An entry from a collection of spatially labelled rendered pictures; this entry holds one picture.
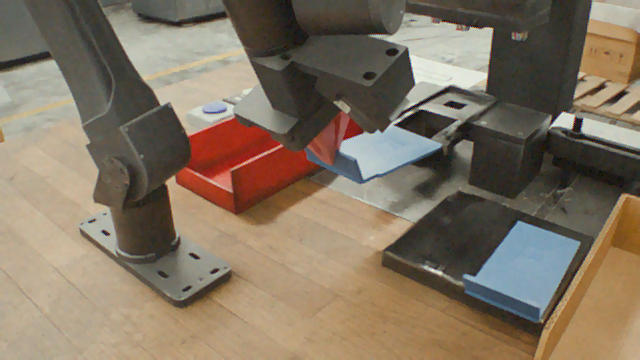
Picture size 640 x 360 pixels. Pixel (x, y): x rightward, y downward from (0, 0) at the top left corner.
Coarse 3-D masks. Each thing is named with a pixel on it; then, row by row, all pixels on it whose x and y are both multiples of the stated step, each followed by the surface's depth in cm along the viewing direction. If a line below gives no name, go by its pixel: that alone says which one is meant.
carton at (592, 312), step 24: (624, 192) 53; (624, 216) 54; (600, 240) 46; (624, 240) 55; (600, 264) 52; (624, 264) 53; (576, 288) 41; (600, 288) 50; (624, 288) 50; (576, 312) 47; (600, 312) 47; (624, 312) 47; (552, 336) 39; (576, 336) 44; (600, 336) 44; (624, 336) 44
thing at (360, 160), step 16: (352, 144) 56; (368, 144) 57; (400, 144) 58; (416, 144) 58; (432, 144) 58; (320, 160) 52; (336, 160) 49; (352, 160) 47; (368, 160) 53; (384, 160) 54; (400, 160) 54; (352, 176) 50; (368, 176) 50
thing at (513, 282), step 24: (504, 240) 54; (528, 240) 54; (552, 240) 54; (504, 264) 51; (528, 264) 50; (552, 264) 50; (480, 288) 45; (504, 288) 47; (528, 288) 47; (552, 288) 47; (528, 312) 44
